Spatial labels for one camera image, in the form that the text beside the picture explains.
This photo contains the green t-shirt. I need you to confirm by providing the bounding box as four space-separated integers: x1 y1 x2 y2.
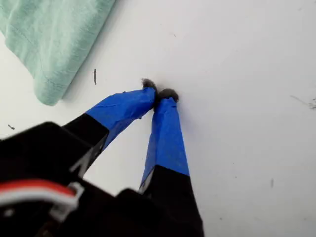
0 0 117 106

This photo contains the arm red white wire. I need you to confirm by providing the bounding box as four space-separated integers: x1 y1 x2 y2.
0 179 84 222

